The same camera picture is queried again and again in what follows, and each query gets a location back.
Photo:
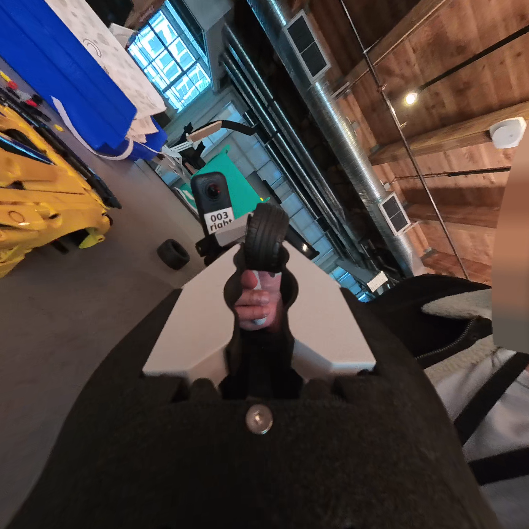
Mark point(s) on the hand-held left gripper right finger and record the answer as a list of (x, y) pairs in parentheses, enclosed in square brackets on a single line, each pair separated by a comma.
[(330, 330)]

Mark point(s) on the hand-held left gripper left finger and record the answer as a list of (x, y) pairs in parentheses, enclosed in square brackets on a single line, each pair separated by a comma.
[(186, 330)]

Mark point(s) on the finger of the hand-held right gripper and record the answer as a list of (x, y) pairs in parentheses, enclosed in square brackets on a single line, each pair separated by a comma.
[(231, 236)]

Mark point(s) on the black toy car tyre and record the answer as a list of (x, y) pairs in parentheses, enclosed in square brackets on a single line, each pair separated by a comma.
[(173, 254), (264, 239)]

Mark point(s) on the yellow toy brick car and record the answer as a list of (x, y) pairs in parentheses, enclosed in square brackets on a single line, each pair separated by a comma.
[(41, 198)]

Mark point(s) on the grey desk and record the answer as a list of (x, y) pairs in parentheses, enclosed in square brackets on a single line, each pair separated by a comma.
[(62, 330)]

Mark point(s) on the person's right hand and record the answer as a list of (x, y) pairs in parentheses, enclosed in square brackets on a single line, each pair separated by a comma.
[(252, 301)]

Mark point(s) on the teal green box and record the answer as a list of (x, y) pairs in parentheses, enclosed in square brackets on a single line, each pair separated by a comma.
[(235, 182)]

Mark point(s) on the dark tilted panel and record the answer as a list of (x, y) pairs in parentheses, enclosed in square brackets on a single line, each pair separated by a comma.
[(301, 244)]

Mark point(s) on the white air vent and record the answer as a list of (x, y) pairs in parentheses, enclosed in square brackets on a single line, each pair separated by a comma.
[(394, 214), (306, 45)]

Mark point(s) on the grey shirt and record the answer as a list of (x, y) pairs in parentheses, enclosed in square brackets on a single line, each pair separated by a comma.
[(454, 388)]

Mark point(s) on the bright window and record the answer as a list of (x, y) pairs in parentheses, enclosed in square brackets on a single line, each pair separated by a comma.
[(169, 62)]

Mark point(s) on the blue plastic bin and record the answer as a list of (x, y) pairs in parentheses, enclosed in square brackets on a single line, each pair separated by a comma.
[(62, 82)]

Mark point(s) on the cluster of small loose bricks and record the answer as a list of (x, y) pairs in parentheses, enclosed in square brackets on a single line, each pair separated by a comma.
[(24, 99)]

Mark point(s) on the white round ceiling device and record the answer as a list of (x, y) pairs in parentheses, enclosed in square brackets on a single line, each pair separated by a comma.
[(507, 133)]

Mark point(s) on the silver ceiling duct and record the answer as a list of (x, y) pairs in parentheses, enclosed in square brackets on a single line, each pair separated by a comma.
[(343, 136)]

